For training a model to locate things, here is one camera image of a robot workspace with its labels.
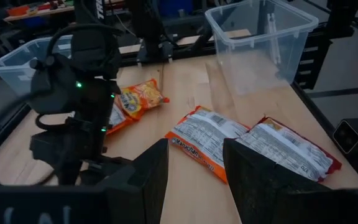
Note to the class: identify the black table-level camera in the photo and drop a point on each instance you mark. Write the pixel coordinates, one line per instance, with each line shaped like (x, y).
(346, 137)

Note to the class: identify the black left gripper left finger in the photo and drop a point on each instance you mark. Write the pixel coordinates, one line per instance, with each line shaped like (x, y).
(141, 193)

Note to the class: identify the orange chicken ramen pack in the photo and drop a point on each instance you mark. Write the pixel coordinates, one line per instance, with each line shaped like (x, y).
(204, 137)
(117, 119)
(141, 98)

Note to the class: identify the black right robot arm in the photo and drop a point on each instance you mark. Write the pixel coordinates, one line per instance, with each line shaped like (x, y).
(93, 49)

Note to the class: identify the blue storage box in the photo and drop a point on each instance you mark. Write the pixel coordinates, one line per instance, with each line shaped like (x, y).
(176, 7)

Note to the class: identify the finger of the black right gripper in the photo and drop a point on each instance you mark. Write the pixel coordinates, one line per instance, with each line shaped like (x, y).
(107, 165)
(70, 174)

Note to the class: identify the orange bowl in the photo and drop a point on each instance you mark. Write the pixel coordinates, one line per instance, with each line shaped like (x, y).
(17, 11)

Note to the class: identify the red roast beef ramen pack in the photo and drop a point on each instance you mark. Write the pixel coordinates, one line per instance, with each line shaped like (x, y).
(291, 149)

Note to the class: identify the clear plastic bin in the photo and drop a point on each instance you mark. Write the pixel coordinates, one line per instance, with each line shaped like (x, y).
(259, 71)
(11, 71)

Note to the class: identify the wooden workbench with clutter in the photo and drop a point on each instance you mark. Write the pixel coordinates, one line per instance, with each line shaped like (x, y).
(42, 13)

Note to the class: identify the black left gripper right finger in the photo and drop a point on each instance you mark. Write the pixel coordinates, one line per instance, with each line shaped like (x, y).
(275, 199)

